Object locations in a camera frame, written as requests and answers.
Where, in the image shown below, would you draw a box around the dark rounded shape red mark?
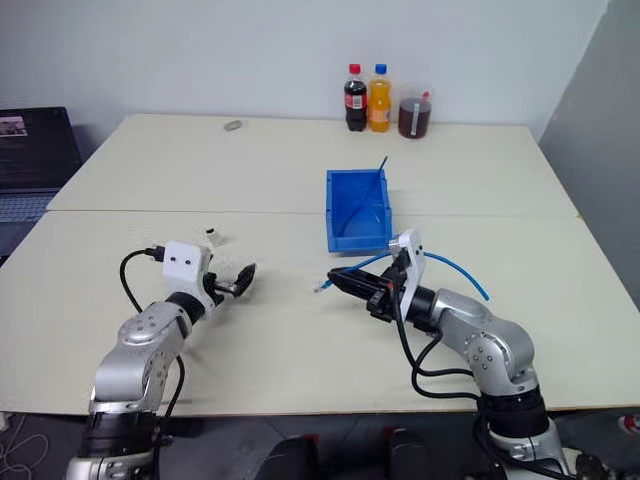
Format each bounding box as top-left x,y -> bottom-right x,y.
381,426 -> 437,480
258,433 -> 322,480

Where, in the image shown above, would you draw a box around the red white round object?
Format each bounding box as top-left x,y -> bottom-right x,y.
616,411 -> 640,437

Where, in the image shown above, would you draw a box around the thin white floor cable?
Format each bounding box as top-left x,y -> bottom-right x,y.
0,413 -> 50,480

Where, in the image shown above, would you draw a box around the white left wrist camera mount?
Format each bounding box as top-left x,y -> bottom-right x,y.
163,240 -> 213,307

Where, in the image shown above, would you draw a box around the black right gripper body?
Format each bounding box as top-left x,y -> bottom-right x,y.
366,258 -> 406,324

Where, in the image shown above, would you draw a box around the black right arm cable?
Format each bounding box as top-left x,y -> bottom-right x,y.
391,249 -> 506,471

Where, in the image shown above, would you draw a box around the blue plastic bin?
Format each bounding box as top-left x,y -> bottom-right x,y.
325,167 -> 397,256

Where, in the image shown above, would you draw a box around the orange soda bottle blue cap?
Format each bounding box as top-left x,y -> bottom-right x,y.
367,62 -> 393,134

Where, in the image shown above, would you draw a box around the black laptop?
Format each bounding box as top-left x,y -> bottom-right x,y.
0,105 -> 84,262

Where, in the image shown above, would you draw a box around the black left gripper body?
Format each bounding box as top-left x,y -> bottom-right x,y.
202,271 -> 237,306

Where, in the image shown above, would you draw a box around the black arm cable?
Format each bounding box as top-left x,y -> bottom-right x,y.
118,244 -> 187,480
391,249 -> 506,471

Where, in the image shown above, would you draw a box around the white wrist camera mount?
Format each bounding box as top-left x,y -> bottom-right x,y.
163,240 -> 213,307
388,227 -> 428,311

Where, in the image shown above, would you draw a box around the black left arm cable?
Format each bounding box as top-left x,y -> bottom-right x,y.
118,244 -> 187,480

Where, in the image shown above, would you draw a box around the grey partition panel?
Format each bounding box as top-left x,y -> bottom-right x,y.
536,0 -> 640,401

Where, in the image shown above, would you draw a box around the blue network cable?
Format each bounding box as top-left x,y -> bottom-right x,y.
311,249 -> 493,303

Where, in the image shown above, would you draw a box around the clear jug dark liquid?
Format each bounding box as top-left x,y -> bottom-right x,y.
397,80 -> 436,141

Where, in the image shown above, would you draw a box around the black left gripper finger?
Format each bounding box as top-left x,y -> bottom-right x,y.
233,263 -> 258,298

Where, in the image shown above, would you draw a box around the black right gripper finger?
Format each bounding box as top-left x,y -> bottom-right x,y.
326,267 -> 389,291
335,283 -> 383,303

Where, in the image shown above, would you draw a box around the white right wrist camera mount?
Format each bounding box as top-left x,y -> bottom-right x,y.
388,227 -> 428,311

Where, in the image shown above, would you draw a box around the cola bottle red cap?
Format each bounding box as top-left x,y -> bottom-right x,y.
342,62 -> 369,134

